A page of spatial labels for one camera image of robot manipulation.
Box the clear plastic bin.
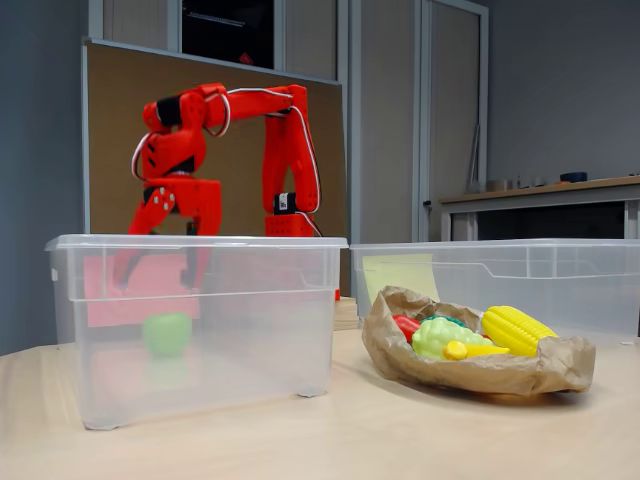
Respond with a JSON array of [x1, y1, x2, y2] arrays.
[[44, 233, 350, 431], [349, 238, 640, 346]]

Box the yellow paper note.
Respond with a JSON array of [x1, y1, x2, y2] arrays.
[[362, 253, 441, 306]]

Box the pink paper note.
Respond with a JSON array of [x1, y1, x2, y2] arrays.
[[82, 253, 201, 329]]

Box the green toy apple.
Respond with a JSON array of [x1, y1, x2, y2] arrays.
[[142, 312, 194, 359]]

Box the yellow toy banana bunch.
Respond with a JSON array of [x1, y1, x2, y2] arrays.
[[442, 340, 511, 361]]

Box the brown cork pin board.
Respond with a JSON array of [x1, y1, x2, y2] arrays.
[[81, 38, 350, 241]]

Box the upper arm servo cable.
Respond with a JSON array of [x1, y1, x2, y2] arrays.
[[287, 103, 324, 239]]

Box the grey shutter cabinet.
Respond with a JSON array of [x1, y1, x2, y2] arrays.
[[87, 0, 346, 84], [349, 0, 490, 244]]

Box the crumpled brown paper bag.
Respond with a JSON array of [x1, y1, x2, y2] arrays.
[[361, 285, 597, 397]]

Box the looping wrist servo cable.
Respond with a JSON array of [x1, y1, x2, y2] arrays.
[[202, 92, 232, 139]]

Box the wooden side table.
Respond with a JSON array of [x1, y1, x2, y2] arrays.
[[438, 174, 640, 241]]

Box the dark screen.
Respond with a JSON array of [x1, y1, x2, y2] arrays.
[[180, 0, 276, 70]]

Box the yellow toy corn cob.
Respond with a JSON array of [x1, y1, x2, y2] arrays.
[[481, 304, 559, 359]]

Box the light green toy grapes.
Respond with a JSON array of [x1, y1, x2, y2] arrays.
[[412, 317, 484, 361]]

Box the red toy chili pepper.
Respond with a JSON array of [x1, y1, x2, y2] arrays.
[[392, 313, 422, 344]]

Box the wooden base block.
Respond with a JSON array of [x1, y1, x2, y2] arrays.
[[333, 295, 360, 332]]

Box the dark green bumpy toy vegetable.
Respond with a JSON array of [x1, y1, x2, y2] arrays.
[[419, 313, 469, 329]]

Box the white gripper servo cable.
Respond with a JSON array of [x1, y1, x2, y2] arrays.
[[130, 132, 152, 181]]

